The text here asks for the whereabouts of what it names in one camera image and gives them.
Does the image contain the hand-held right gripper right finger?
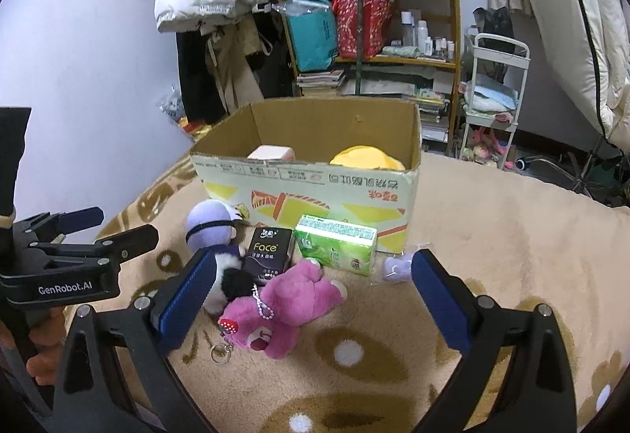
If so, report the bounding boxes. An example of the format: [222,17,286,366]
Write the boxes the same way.
[411,248,579,433]

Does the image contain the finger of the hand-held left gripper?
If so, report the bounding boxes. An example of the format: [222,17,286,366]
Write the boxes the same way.
[15,206,105,244]
[30,223,159,267]

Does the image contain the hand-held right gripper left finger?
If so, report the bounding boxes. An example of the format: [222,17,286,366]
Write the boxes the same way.
[52,248,220,433]

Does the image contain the purple white black plush toy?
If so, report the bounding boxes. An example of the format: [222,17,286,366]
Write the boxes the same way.
[186,199,259,316]

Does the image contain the black tissue pack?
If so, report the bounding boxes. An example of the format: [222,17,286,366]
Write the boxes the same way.
[241,226,296,287]

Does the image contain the pink bear plush keychain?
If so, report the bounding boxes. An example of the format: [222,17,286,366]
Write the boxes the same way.
[211,260,348,365]

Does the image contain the green tissue pack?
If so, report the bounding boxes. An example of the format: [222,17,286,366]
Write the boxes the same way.
[294,214,379,277]

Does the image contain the printed cardboard box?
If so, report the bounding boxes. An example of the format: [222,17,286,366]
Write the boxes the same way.
[189,99,423,261]

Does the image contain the person's left hand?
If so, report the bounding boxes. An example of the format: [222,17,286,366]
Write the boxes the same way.
[24,306,68,382]

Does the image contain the beige printed blanket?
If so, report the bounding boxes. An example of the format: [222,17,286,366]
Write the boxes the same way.
[64,152,630,433]

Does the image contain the plastic bag of small toys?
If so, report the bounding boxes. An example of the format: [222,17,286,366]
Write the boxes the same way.
[156,85,213,139]

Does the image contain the yellow plush toy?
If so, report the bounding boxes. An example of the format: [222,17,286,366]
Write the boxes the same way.
[330,145,407,170]

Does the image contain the pile of pink plush toys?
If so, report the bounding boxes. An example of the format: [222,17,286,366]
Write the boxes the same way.
[465,128,513,166]

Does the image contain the black hanging clothing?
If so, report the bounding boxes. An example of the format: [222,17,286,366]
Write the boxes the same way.
[176,12,296,125]

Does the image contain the beige hanging coat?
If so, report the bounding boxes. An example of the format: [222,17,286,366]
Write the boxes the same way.
[204,19,269,116]

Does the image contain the metal chair base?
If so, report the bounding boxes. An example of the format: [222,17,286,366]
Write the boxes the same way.
[512,138,630,208]

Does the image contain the blue white folded cloth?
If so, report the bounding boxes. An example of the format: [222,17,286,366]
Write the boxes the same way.
[465,85,519,115]

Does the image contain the stacks of books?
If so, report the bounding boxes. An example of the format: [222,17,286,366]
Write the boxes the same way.
[295,67,454,143]

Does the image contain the white rolling cart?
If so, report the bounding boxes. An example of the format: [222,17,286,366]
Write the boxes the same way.
[460,33,531,170]

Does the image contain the group of cosmetic bottles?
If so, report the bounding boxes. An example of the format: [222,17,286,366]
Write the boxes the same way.
[394,9,458,60]

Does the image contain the teal bag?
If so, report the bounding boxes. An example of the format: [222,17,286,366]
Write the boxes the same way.
[285,0,340,72]

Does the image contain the black bag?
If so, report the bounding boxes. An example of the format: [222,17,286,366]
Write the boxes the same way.
[473,7,515,54]

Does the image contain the clear zip bag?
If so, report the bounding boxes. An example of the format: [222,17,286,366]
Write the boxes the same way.
[253,0,332,16]

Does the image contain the red gift bag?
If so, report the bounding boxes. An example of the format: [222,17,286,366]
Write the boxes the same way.
[332,0,395,60]

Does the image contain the white bedding bundle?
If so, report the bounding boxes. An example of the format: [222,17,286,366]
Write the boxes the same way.
[512,0,630,149]

